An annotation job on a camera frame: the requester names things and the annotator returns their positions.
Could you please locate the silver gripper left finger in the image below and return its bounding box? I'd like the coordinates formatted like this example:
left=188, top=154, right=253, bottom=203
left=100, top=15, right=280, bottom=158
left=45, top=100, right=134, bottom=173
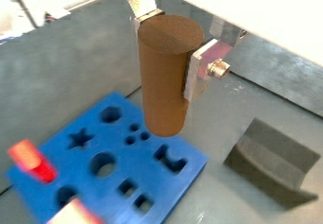
left=125, top=0, right=164, bottom=31

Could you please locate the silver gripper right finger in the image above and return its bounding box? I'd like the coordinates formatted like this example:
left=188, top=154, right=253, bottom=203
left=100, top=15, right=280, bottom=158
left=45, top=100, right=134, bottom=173
left=182, top=16, right=242, bottom=102

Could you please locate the brown round cylinder peg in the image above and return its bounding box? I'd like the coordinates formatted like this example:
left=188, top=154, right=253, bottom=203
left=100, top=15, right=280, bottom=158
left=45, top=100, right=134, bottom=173
left=137, top=15, right=204, bottom=137

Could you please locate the blue shape sorting board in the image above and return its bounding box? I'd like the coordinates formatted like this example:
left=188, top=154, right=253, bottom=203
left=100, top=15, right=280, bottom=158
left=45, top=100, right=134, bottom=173
left=8, top=93, right=206, bottom=224

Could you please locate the red peg left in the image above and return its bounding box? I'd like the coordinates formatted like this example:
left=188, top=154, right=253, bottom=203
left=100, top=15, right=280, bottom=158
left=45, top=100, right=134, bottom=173
left=8, top=139, right=57, bottom=183

